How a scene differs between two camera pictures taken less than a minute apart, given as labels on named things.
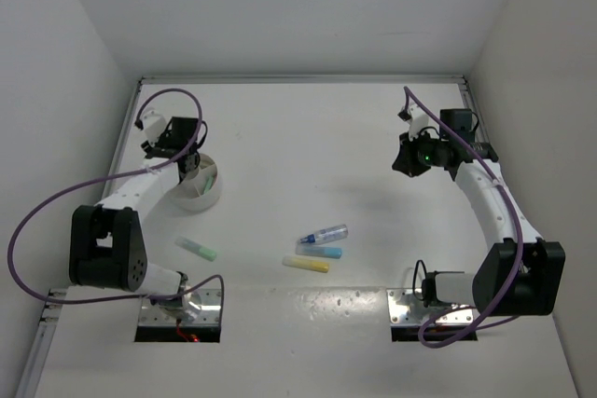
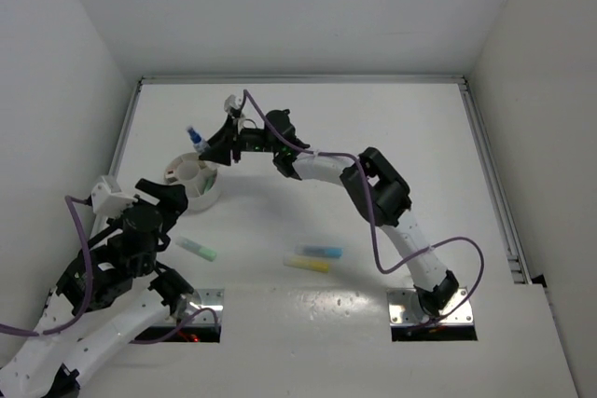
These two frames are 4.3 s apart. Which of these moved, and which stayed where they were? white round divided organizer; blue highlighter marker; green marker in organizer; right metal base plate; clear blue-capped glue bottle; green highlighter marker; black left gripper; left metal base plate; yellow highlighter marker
Moved: black left gripper; clear blue-capped glue bottle
Stayed: green highlighter marker; white round divided organizer; blue highlighter marker; yellow highlighter marker; left metal base plate; green marker in organizer; right metal base plate
